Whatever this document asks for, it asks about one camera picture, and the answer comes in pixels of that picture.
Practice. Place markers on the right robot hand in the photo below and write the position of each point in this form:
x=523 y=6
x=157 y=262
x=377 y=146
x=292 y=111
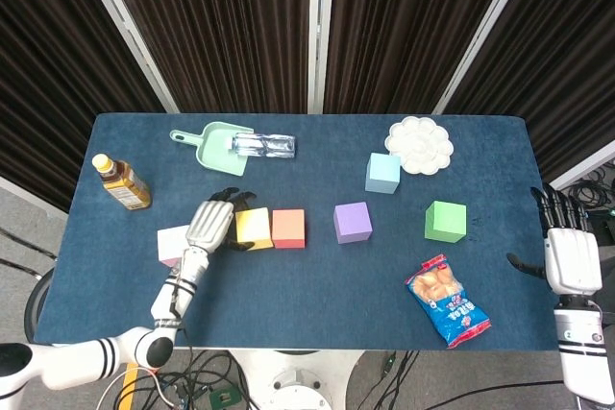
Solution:
x=572 y=261

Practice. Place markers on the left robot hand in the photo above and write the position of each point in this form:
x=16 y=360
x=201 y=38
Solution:
x=209 y=225

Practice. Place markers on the pink foam cube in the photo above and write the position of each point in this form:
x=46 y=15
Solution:
x=170 y=244

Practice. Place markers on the yellow foam cube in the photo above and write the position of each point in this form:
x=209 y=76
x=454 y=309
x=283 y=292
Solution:
x=254 y=227

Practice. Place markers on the red foam cube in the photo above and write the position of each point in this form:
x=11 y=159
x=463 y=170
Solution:
x=288 y=227

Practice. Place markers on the purple foam cube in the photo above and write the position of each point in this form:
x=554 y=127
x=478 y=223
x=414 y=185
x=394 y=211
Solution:
x=353 y=220

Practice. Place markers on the light blue foam cube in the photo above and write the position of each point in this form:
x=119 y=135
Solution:
x=383 y=172

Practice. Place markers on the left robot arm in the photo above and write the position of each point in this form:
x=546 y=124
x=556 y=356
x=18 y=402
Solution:
x=178 y=290

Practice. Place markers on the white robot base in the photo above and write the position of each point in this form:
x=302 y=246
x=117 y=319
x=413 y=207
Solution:
x=298 y=381

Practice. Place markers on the mint green dustpan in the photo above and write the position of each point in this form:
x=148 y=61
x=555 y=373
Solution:
x=214 y=153

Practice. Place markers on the tea bottle with yellow cap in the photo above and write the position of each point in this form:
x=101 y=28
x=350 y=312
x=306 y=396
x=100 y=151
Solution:
x=122 y=184

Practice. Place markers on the clear plastic water bottle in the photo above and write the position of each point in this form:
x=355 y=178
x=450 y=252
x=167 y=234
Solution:
x=264 y=145

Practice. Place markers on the dark blue table mat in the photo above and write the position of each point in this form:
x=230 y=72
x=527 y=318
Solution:
x=307 y=295

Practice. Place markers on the blue snack bag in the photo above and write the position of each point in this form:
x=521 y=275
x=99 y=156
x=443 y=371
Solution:
x=447 y=302

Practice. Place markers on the green foam cube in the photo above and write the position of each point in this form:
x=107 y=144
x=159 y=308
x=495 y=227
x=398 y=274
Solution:
x=447 y=220

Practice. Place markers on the green circuit board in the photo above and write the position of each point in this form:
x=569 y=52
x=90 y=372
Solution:
x=223 y=398

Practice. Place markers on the white flower-shaped palette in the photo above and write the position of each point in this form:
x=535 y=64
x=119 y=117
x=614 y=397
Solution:
x=420 y=143

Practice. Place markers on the dark curtain divider panel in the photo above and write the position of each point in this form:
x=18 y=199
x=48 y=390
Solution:
x=567 y=59
x=413 y=31
x=216 y=31
x=48 y=69

